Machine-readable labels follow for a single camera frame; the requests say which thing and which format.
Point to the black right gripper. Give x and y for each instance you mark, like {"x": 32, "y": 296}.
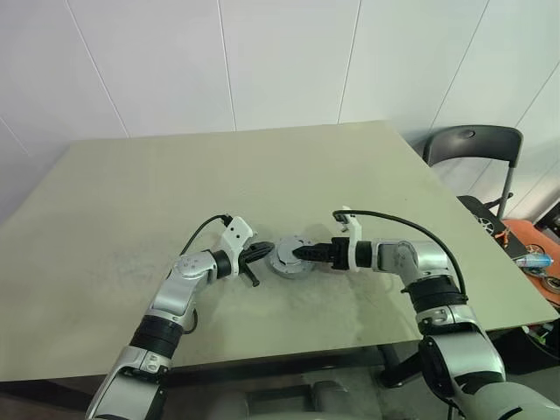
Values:
{"x": 339, "y": 254}

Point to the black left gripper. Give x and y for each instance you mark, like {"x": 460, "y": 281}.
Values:
{"x": 243, "y": 259}

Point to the silver motor cover circuit board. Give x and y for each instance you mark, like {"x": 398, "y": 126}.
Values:
{"x": 289, "y": 251}

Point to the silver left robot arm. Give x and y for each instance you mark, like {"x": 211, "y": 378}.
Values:
{"x": 175, "y": 289}

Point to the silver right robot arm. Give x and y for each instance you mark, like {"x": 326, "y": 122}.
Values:
{"x": 429, "y": 258}

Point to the silver spoked wheel part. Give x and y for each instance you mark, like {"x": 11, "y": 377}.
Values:
{"x": 483, "y": 223}

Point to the black folding chair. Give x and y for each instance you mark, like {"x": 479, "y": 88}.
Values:
{"x": 472, "y": 144}

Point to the small silver wheel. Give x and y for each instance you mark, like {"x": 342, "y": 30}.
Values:
{"x": 536, "y": 249}

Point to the clear bottle blue cap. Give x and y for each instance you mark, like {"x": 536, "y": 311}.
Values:
{"x": 536, "y": 261}

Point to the small green object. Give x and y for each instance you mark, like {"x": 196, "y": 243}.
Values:
{"x": 541, "y": 334}

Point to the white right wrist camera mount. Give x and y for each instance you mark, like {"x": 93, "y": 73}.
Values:
{"x": 353, "y": 245}

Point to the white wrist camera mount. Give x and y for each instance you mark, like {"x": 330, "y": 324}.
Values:
{"x": 353, "y": 245}
{"x": 236, "y": 232}

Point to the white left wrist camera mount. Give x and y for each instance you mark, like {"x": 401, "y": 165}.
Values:
{"x": 236, "y": 232}

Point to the black table frame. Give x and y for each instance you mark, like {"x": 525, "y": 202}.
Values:
{"x": 262, "y": 365}

